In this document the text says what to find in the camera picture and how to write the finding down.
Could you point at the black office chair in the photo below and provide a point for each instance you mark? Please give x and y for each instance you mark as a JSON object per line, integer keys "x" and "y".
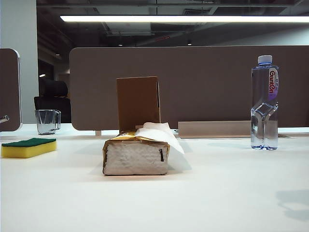
{"x": 53, "y": 89}

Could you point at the yellow sponge with green pad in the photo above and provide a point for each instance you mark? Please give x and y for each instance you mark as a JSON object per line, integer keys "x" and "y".
{"x": 29, "y": 150}

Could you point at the white tissue sheet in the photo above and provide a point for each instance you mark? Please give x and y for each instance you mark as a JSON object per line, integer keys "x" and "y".
{"x": 169, "y": 137}

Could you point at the wide brown desk divider panel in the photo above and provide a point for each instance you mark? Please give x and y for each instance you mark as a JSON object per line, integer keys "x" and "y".
{"x": 205, "y": 84}

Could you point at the gold wrapped tissue pack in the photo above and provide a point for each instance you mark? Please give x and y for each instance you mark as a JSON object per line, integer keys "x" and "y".
{"x": 135, "y": 159}

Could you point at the brown cardboard box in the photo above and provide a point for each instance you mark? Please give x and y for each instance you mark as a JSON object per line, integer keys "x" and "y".
{"x": 137, "y": 101}

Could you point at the clear plastic water bottle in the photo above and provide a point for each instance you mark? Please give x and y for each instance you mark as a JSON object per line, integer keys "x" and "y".
{"x": 263, "y": 84}

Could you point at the long ceiling light strip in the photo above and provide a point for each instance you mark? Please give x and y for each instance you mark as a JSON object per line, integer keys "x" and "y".
{"x": 183, "y": 19}

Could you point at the clear glass mug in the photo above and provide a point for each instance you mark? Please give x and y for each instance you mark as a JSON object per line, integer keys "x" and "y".
{"x": 47, "y": 120}

